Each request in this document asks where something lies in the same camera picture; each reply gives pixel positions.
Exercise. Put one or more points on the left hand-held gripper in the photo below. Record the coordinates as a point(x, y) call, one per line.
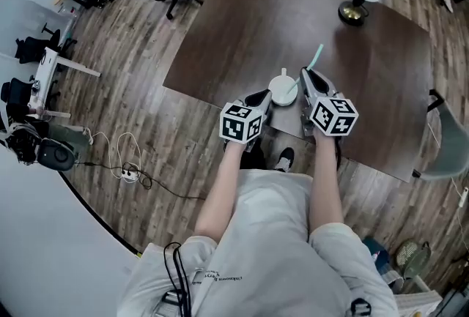
point(240, 123)

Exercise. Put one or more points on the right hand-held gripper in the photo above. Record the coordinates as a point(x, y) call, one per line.
point(334, 116)

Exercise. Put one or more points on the white cup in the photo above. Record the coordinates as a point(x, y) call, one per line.
point(281, 88)

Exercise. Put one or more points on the teal straw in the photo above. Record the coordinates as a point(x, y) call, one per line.
point(314, 58)

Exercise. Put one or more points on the person's right forearm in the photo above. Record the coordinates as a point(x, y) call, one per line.
point(326, 180)

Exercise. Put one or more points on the person's left forearm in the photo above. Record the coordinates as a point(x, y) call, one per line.
point(220, 191)

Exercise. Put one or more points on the person's black white shoe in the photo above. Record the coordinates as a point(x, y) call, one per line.
point(285, 161)

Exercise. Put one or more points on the green shell chair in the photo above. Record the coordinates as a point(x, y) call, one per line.
point(448, 147)

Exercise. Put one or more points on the white power strip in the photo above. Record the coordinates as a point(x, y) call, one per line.
point(129, 175)

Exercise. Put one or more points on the person's grey clothing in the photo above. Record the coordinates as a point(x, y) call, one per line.
point(264, 253)

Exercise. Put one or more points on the green floor fan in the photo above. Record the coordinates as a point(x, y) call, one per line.
point(414, 260)

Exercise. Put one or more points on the white desk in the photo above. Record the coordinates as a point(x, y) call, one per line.
point(49, 68)

